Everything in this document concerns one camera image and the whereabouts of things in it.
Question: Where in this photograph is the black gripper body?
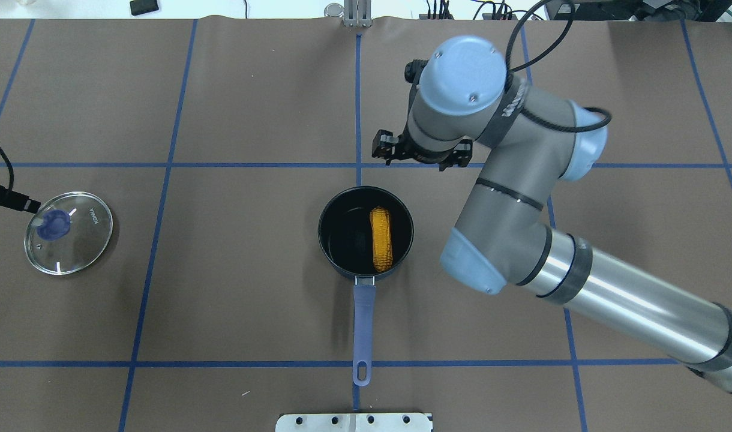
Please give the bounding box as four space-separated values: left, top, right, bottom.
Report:
371 129 473 172

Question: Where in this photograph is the yellow corn cob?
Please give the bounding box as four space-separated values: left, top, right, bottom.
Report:
369 207 394 272

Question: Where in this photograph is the glass lid with blue knob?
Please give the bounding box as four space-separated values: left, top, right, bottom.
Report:
23 191 114 275

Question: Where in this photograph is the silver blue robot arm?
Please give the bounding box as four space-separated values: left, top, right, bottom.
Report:
373 35 732 395

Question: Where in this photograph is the silver mounting plate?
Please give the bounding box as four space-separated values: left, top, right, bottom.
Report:
275 412 434 431

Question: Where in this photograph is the small black device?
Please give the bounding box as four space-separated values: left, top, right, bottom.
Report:
128 0 160 17

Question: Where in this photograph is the blue saucepan with handle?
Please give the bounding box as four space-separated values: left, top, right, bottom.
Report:
317 185 415 386

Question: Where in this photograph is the aluminium frame post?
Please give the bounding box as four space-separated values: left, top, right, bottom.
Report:
342 0 372 28

